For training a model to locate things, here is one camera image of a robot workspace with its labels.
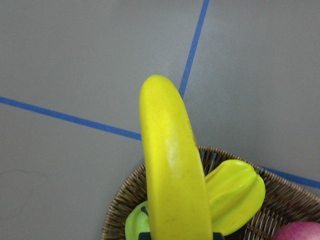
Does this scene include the yellow banana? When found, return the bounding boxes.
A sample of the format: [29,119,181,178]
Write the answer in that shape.
[139,75,213,240]

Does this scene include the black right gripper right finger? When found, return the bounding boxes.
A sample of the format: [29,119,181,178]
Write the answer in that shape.
[212,232,223,240]

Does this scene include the yellow-green starfruit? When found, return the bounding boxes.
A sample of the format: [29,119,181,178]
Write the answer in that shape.
[205,159,266,236]

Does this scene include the pink red apple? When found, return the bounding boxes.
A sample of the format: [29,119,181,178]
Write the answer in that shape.
[271,221,320,240]

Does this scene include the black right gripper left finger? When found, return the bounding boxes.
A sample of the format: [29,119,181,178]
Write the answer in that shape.
[138,232,151,240]

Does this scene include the green pear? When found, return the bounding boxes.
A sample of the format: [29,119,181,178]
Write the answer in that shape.
[125,200,151,240]

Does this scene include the brown wicker basket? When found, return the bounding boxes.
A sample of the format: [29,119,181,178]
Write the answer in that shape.
[101,147,320,240]

